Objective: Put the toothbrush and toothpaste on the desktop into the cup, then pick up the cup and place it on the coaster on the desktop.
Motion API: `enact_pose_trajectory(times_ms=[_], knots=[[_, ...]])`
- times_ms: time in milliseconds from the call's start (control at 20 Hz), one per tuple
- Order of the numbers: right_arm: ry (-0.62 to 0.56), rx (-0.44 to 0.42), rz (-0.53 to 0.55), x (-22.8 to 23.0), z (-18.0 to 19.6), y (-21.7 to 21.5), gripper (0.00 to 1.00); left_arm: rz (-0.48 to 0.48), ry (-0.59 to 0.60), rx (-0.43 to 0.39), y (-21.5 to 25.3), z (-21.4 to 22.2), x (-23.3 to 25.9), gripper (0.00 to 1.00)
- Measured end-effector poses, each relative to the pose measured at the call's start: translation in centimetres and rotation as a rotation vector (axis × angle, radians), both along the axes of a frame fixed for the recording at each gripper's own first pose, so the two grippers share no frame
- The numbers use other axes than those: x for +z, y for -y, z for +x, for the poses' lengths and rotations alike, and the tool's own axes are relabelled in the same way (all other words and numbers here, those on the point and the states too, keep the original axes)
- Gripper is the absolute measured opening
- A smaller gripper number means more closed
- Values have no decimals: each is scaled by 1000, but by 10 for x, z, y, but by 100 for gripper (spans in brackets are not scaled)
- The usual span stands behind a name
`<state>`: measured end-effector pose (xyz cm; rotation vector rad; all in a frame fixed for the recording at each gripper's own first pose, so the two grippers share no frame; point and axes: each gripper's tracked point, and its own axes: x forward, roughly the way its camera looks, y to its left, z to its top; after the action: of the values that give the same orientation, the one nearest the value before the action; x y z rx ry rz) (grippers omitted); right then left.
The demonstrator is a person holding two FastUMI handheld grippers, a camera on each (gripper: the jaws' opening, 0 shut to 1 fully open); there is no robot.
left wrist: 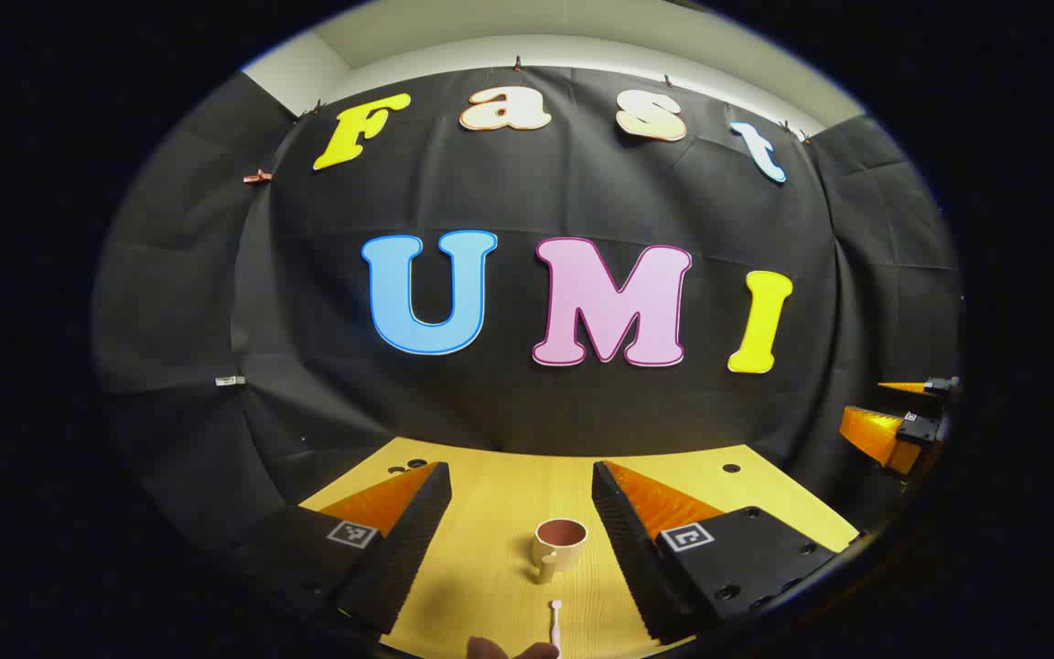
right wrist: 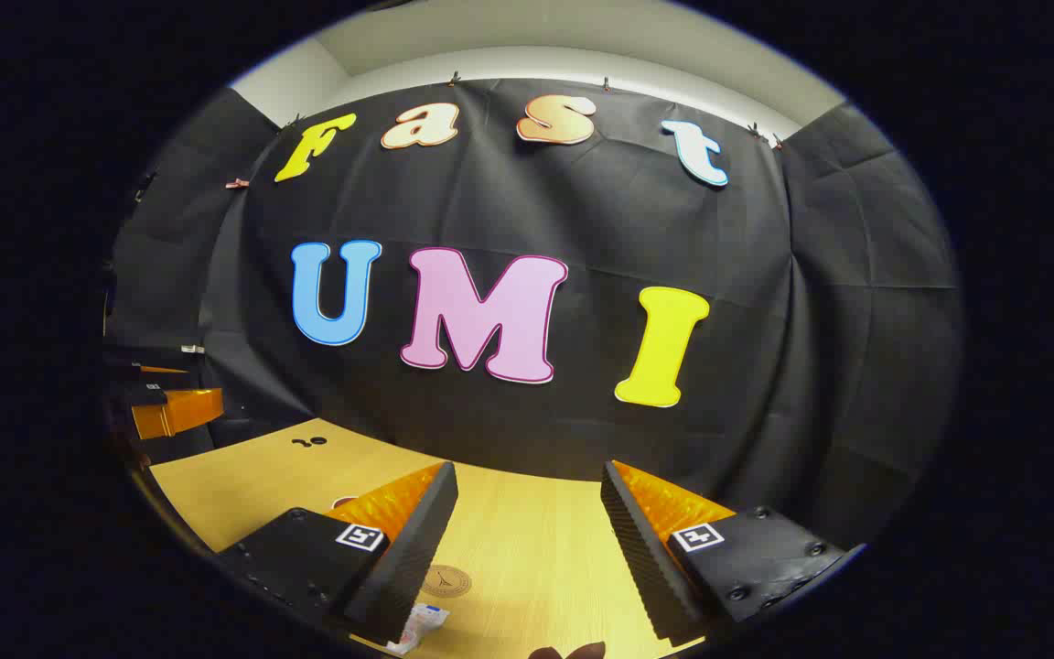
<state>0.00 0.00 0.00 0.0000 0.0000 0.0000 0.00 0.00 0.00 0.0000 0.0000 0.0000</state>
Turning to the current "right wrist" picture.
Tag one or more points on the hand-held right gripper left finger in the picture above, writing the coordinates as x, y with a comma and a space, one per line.
403, 558

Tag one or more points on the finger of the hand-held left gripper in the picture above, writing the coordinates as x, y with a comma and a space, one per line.
179, 412
161, 371

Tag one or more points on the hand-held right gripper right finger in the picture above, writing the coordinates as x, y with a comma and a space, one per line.
650, 558

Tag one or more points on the round brown coaster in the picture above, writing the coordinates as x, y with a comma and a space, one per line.
446, 581

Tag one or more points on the white toothpaste tube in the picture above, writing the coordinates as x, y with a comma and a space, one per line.
422, 627

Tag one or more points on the beige cup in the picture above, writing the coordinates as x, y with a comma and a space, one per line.
344, 501

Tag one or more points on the wooden desktop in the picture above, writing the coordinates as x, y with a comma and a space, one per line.
527, 522

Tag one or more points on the black desk grommet pair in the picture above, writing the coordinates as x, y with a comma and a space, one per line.
315, 441

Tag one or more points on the black backdrop cloth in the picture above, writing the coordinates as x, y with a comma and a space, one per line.
582, 210

